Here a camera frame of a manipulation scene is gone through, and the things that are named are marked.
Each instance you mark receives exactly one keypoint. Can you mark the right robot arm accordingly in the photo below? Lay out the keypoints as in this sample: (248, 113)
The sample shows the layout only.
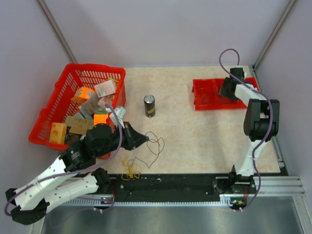
(261, 122)

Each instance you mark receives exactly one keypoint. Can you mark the brown cardboard box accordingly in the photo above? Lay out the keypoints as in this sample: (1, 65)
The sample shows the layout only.
(79, 125)

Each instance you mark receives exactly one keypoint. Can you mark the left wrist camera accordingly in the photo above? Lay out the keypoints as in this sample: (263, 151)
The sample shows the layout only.
(120, 111)

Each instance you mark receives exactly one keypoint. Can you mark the bright orange carton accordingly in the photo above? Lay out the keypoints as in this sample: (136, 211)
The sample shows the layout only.
(100, 117)

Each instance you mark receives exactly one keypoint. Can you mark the black drink can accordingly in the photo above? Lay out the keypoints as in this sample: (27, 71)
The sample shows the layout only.
(149, 105)

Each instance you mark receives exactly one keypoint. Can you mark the yellow sponge box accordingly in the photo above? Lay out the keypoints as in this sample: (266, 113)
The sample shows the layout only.
(58, 133)

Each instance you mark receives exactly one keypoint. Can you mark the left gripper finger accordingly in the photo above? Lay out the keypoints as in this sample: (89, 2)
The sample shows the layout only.
(133, 135)
(135, 144)

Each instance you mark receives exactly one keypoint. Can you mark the red plastic basket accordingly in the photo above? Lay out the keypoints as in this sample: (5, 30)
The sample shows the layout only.
(59, 105)

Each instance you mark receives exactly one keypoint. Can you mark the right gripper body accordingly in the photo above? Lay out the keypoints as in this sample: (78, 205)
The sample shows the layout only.
(224, 90)

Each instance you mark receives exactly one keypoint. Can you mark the red divided bin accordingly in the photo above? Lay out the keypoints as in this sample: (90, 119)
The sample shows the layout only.
(206, 96)

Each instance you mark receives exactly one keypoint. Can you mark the orange box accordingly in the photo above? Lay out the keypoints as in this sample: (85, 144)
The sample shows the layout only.
(82, 95)

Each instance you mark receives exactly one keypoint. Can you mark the pink packet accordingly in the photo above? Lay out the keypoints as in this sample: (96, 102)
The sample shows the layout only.
(106, 88)

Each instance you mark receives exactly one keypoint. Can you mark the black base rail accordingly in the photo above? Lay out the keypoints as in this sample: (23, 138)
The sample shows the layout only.
(176, 188)

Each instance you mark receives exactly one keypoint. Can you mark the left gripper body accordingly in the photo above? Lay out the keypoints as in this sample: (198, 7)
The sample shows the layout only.
(116, 139)

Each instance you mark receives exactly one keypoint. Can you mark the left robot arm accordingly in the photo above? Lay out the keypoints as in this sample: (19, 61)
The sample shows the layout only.
(72, 174)

